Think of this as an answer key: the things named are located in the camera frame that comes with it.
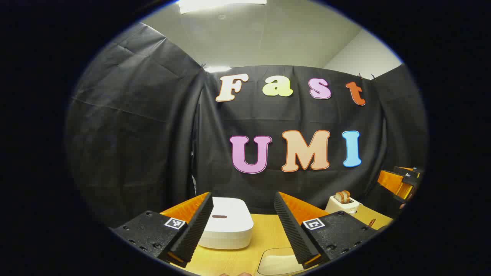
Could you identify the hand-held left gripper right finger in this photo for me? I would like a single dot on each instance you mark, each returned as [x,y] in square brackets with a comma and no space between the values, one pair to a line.
[291,230]

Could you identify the white rice cooker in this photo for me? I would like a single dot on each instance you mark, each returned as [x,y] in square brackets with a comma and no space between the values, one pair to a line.
[230,226]

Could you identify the brown wooden spoon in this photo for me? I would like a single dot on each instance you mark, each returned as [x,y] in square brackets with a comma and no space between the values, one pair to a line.
[371,224]

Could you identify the brown bread slice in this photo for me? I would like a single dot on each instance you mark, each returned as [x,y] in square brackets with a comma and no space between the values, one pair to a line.
[346,195]
[339,197]

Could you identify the white toaster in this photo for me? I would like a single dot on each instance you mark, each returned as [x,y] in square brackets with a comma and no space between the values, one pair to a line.
[339,207]

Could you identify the clear rice container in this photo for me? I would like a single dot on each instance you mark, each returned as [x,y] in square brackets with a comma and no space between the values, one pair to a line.
[276,264]

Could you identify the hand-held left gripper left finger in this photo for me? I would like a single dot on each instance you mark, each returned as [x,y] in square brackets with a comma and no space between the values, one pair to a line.
[197,230]

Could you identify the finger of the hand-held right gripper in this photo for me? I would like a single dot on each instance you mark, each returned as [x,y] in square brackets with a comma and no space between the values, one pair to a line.
[393,184]

